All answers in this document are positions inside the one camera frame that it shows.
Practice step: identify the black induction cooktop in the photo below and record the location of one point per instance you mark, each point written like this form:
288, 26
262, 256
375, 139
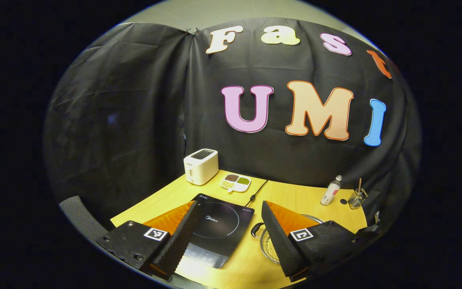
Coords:
223, 220

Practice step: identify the wooden stick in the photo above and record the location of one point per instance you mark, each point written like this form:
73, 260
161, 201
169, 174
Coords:
359, 185

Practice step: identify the silver pot with beans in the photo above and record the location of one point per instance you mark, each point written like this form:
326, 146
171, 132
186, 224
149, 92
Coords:
268, 245

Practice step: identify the white divided bean dish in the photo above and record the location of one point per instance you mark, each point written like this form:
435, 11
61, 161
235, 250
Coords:
236, 182

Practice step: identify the clear bottle with pink label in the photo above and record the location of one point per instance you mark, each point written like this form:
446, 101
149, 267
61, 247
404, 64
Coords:
330, 192

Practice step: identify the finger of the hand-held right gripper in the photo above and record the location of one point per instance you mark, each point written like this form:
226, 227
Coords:
369, 231

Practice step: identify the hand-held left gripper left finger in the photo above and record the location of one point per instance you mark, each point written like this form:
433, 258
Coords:
181, 233

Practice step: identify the white toaster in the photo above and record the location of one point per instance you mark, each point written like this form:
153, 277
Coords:
201, 166

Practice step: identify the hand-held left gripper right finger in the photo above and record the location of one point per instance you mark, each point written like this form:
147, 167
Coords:
279, 241

